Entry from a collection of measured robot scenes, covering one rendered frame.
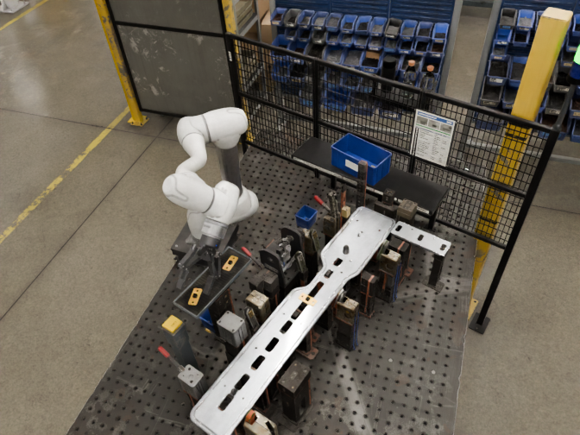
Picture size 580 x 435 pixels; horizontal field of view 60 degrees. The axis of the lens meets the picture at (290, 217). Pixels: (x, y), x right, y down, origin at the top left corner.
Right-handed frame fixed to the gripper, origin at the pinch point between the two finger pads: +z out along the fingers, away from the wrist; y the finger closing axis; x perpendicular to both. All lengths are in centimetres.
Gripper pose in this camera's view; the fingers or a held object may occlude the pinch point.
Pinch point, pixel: (193, 288)
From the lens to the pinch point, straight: 191.6
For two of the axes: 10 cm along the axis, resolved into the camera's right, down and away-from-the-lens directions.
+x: 7.6, 1.9, -6.2
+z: -3.2, 9.4, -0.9
